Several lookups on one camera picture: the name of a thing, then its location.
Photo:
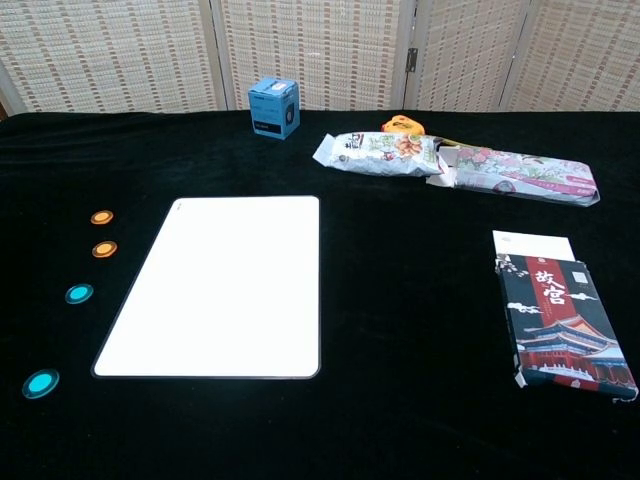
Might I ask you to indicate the black velvet tablecloth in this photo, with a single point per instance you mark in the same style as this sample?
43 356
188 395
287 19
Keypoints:
400 425

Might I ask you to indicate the woven folding screen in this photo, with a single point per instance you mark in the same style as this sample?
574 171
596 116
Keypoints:
325 50

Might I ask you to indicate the white peanut snack bag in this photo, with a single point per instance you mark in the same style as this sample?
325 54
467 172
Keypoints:
380 155

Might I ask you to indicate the orange small toy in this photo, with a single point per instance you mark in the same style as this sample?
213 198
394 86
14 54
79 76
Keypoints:
400 124

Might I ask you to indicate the white magnetic board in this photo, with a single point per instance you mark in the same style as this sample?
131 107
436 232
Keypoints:
215 290

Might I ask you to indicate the small blue cardboard box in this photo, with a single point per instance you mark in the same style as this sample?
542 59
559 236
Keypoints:
272 107

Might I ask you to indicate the yellow round piece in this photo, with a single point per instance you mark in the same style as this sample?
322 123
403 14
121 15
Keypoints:
104 249
102 217

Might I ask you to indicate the floral pink long package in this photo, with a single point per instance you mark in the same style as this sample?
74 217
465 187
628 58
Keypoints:
525 175

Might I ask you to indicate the dark palace print box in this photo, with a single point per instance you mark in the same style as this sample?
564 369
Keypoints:
565 325

